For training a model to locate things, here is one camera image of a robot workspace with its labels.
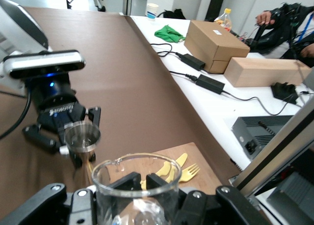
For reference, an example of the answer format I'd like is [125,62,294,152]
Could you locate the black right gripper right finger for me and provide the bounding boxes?
[146,173,270,225]

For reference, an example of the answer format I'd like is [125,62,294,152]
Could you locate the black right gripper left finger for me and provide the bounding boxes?
[0,172,142,225]

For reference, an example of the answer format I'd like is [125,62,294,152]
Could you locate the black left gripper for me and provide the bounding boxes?
[22,74,102,169]

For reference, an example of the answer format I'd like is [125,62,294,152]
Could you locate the steel double jigger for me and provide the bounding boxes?
[64,120,102,160]

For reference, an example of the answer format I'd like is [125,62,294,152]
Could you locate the clear glass cup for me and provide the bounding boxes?
[91,153,183,225]

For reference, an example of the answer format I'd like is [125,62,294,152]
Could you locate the white paper cup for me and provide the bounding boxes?
[146,2,160,22]

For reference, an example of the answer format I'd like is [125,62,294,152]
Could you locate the operator bare hand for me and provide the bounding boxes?
[256,10,277,26]

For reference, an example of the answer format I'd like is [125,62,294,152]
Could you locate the yellow plastic fork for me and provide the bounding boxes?
[141,163,201,190]

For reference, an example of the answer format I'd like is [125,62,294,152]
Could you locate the yellow plastic knife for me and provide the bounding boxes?
[156,153,188,178]

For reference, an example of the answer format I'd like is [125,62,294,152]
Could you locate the brown table cover sheet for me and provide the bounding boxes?
[0,6,242,195]

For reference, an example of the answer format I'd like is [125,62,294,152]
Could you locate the grey electronics box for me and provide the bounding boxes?
[231,115,294,160]

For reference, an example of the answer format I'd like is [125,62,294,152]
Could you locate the black power adapter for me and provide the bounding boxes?
[180,53,207,71]
[195,74,226,95]

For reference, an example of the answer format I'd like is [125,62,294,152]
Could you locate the green cloth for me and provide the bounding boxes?
[154,25,186,44]

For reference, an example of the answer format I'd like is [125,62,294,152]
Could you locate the light wooden block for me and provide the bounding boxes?
[224,57,312,88]

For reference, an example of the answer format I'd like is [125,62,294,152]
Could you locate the black bag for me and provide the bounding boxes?
[160,8,187,21]

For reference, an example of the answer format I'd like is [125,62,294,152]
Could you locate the brown cardboard box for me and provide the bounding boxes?
[183,20,251,74]

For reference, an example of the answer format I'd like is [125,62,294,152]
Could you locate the yellow capped plastic bottle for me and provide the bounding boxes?
[213,8,233,32]

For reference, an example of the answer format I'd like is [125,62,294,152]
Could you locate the seated person dark jacket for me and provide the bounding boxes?
[250,2,314,66]

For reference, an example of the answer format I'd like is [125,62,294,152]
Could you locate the bamboo cutting board with handle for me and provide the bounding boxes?
[85,142,219,199]

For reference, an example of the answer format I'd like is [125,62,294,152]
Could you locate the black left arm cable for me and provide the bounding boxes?
[0,91,33,140]

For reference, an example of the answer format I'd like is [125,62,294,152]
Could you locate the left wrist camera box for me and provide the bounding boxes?
[3,50,87,80]

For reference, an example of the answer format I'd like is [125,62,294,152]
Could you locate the aluminium frame profile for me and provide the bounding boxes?
[229,70,314,206]

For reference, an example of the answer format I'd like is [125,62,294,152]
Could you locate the black adapter cable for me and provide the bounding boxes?
[150,43,183,58]
[222,90,303,116]
[168,71,197,81]

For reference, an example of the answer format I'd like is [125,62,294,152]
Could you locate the black wall plug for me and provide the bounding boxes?
[270,82,299,104]

